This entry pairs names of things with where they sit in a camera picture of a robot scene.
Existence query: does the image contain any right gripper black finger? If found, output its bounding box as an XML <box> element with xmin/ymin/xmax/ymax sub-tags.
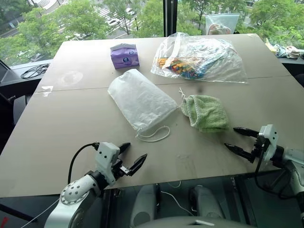
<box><xmin>224</xmin><ymin>142</ymin><xmax>255</xmax><ymax>163</ymax></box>
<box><xmin>233</xmin><ymin>127</ymin><xmax>259</xmax><ymax>138</ymax></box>

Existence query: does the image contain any pile of small cloth toys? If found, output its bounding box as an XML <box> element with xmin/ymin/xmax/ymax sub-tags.
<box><xmin>264</xmin><ymin>38</ymin><xmax>304</xmax><ymax>59</ymax></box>

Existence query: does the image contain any white drawstring bag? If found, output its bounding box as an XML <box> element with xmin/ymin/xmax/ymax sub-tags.
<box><xmin>107</xmin><ymin>68</ymin><xmax>179</xmax><ymax>143</ymax></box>

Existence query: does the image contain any short white knotted string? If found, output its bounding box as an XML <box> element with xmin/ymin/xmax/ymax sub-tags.
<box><xmin>178</xmin><ymin>87</ymin><xmax>189</xmax><ymax>102</ymax></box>

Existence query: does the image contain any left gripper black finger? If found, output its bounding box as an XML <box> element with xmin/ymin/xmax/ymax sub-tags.
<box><xmin>128</xmin><ymin>153</ymin><xmax>148</xmax><ymax>177</ymax></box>
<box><xmin>117</xmin><ymin>142</ymin><xmax>132</xmax><ymax>160</ymax></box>

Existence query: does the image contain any grey robot torso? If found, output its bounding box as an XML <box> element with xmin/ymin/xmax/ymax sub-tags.
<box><xmin>140</xmin><ymin>215</ymin><xmax>258</xmax><ymax>228</ymax></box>

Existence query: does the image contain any black window frame post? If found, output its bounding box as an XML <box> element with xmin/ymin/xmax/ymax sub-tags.
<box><xmin>163</xmin><ymin>0</ymin><xmax>178</xmax><ymax>38</ymax></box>

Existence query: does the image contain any green towel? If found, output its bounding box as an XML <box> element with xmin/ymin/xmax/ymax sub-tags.
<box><xmin>180</xmin><ymin>94</ymin><xmax>230</xmax><ymax>133</ymax></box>

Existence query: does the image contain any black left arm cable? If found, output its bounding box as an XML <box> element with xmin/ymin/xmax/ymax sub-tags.
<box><xmin>67</xmin><ymin>142</ymin><xmax>99</xmax><ymax>185</ymax></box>

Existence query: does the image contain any grey rounded robot leg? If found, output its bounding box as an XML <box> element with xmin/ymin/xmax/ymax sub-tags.
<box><xmin>189</xmin><ymin>185</ymin><xmax>224</xmax><ymax>219</ymax></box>

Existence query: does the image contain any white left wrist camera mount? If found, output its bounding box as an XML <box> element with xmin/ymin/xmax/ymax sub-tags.
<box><xmin>94</xmin><ymin>142</ymin><xmax>121</xmax><ymax>186</ymax></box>

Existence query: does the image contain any clear bag of colourful blocks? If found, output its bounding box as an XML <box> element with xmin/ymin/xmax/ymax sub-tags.
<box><xmin>150</xmin><ymin>32</ymin><xmax>249</xmax><ymax>84</ymax></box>

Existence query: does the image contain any clear zip bag with toys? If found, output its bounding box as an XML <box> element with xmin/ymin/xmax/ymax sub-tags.
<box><xmin>205</xmin><ymin>13</ymin><xmax>240</xmax><ymax>37</ymax></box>

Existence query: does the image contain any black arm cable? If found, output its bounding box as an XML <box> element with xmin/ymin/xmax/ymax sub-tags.
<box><xmin>254</xmin><ymin>140</ymin><xmax>297</xmax><ymax>200</ymax></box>
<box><xmin>67</xmin><ymin>142</ymin><xmax>99</xmax><ymax>185</ymax></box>

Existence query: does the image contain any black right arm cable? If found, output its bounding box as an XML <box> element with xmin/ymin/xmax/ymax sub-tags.
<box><xmin>254</xmin><ymin>140</ymin><xmax>297</xmax><ymax>200</ymax></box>

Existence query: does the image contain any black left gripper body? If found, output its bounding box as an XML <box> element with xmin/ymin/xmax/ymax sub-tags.
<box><xmin>110</xmin><ymin>158</ymin><xmax>133</xmax><ymax>184</ymax></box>

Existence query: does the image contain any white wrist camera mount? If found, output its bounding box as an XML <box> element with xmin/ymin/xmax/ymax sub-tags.
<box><xmin>94</xmin><ymin>142</ymin><xmax>121</xmax><ymax>186</ymax></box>
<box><xmin>257</xmin><ymin>124</ymin><xmax>278</xmax><ymax>164</ymax></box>

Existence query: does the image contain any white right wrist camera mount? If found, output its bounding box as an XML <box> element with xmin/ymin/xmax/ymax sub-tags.
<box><xmin>257</xmin><ymin>124</ymin><xmax>278</xmax><ymax>164</ymax></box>

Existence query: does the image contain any coiled black cable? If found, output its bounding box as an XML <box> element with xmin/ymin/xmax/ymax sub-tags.
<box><xmin>20</xmin><ymin>63</ymin><xmax>50</xmax><ymax>79</ymax></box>

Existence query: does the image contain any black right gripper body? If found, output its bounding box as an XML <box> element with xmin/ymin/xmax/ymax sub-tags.
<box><xmin>250</xmin><ymin>134</ymin><xmax>271</xmax><ymax>163</ymax></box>

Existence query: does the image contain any purple tissue pack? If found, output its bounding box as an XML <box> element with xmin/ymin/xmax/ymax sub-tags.
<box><xmin>110</xmin><ymin>43</ymin><xmax>140</xmax><ymax>70</ymax></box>

